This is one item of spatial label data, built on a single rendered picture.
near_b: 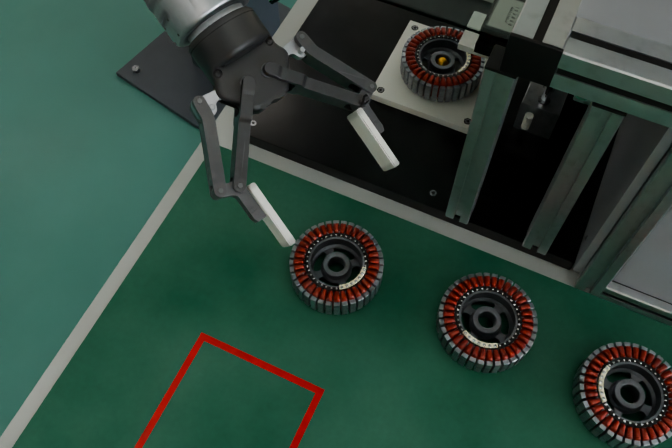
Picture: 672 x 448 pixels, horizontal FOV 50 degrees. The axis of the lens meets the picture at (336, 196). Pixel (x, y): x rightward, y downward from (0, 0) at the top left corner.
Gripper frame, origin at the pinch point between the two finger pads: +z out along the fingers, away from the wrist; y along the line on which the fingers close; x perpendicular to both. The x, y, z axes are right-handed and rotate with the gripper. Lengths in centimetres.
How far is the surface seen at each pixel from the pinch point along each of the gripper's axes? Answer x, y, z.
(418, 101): -18.8, -24.3, -1.9
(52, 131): -134, 7, -46
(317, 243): -15.2, 0.0, 4.7
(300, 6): -34.9, -25.5, -23.6
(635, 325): -2.5, -22.4, 33.7
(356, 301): -11.9, 1.1, 12.5
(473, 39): -9.0, -30.1, -4.6
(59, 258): -117, 25, -16
